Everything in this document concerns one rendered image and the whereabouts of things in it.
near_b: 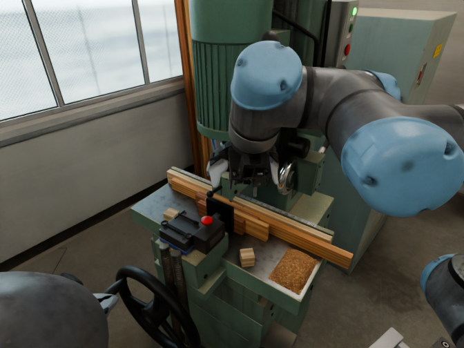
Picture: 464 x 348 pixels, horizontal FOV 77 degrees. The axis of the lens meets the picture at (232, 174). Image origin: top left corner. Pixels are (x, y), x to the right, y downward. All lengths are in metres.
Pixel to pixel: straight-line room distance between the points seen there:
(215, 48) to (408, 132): 0.48
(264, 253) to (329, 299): 1.12
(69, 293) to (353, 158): 0.22
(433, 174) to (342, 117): 0.09
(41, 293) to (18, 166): 1.85
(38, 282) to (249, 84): 0.24
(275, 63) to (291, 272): 0.55
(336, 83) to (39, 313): 0.32
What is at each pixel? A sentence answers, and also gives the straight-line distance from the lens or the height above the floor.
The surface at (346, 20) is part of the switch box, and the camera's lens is 0.90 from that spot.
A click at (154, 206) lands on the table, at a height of 0.90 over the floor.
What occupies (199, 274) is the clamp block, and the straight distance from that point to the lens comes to 0.75.
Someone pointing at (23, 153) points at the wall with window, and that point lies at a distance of 2.02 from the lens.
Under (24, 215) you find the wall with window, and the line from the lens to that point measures 2.19.
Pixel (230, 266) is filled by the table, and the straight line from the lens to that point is 0.81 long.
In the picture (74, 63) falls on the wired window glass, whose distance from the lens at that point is 2.08.
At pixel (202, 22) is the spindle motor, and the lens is 0.65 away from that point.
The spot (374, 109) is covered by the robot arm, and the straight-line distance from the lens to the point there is 0.28.
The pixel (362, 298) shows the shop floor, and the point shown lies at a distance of 1.97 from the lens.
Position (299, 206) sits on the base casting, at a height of 0.80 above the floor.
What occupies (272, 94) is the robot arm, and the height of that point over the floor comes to 1.42.
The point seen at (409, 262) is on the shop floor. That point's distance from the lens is 2.29.
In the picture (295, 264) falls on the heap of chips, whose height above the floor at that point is 0.93.
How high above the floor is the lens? 1.51
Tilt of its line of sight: 33 degrees down
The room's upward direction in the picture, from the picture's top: straight up
